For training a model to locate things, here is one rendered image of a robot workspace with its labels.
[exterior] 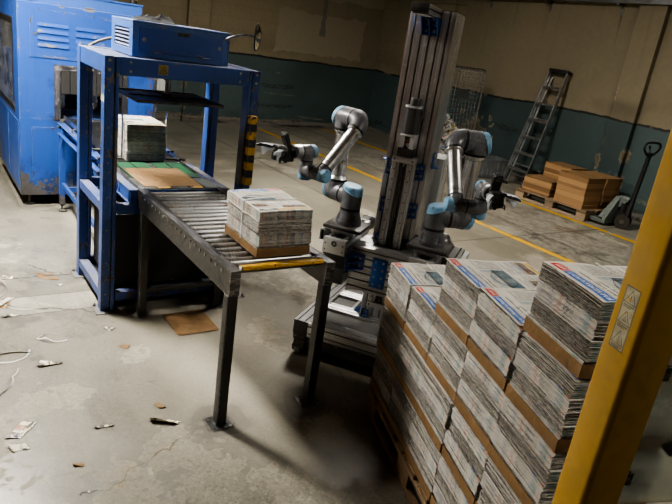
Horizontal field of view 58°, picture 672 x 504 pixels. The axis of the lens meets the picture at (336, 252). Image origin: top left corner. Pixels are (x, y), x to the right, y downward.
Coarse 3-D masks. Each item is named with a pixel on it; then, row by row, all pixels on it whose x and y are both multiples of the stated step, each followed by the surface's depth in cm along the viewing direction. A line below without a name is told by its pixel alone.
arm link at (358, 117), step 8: (352, 112) 333; (360, 112) 332; (352, 120) 331; (360, 120) 330; (352, 128) 329; (360, 128) 329; (344, 136) 328; (352, 136) 328; (360, 136) 331; (336, 144) 328; (344, 144) 327; (352, 144) 330; (336, 152) 325; (344, 152) 327; (328, 160) 324; (336, 160) 325; (312, 168) 326; (320, 168) 323; (328, 168) 323; (312, 176) 325; (320, 176) 320; (328, 176) 322
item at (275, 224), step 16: (256, 208) 279; (272, 208) 282; (288, 208) 285; (304, 208) 289; (256, 224) 279; (272, 224) 280; (288, 224) 285; (304, 224) 290; (256, 240) 281; (272, 240) 283; (288, 240) 288; (304, 240) 293
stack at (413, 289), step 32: (416, 288) 269; (384, 320) 301; (416, 320) 264; (416, 352) 261; (448, 352) 233; (384, 384) 299; (416, 384) 260; (480, 384) 208; (384, 416) 297; (416, 416) 258; (448, 416) 229; (480, 416) 206; (384, 448) 292; (416, 448) 257; (448, 448) 227; (480, 448) 204; (416, 480) 256; (448, 480) 226; (480, 480) 204
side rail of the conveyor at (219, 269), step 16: (144, 192) 360; (144, 208) 357; (160, 208) 335; (160, 224) 336; (176, 224) 315; (176, 240) 316; (192, 240) 298; (192, 256) 299; (208, 256) 283; (208, 272) 284; (224, 272) 269; (240, 272) 266; (224, 288) 270
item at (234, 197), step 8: (232, 192) 300; (240, 192) 301; (248, 192) 303; (256, 192) 305; (264, 192) 307; (272, 192) 309; (280, 192) 311; (232, 200) 299; (240, 200) 292; (232, 208) 301; (232, 216) 302; (232, 224) 303
